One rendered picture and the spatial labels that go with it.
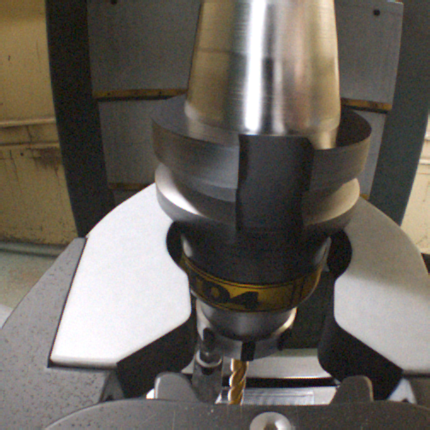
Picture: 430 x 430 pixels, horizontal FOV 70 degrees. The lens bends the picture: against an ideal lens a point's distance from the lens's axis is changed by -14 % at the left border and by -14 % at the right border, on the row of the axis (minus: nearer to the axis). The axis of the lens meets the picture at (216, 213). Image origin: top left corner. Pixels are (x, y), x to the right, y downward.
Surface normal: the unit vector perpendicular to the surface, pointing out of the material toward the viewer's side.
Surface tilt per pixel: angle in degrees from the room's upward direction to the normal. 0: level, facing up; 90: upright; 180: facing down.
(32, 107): 90
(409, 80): 90
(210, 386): 23
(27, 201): 90
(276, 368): 0
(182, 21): 90
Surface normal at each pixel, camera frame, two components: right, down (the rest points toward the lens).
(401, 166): -0.07, 0.52
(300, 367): 0.01, -0.85
